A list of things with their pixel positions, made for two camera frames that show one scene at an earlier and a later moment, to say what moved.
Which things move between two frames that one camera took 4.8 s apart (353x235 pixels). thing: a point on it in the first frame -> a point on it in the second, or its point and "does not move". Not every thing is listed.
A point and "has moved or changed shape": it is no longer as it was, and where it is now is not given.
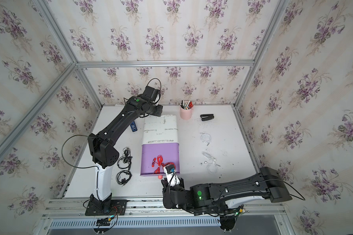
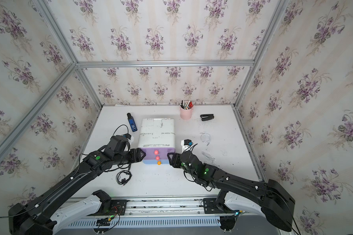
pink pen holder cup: [186, 109] does not move
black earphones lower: [123, 176] does not move
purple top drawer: [154, 156] has moved or changed shape
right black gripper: [165, 189] -> [175, 158]
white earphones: [212, 168] does not move
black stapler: [206, 117] does not move
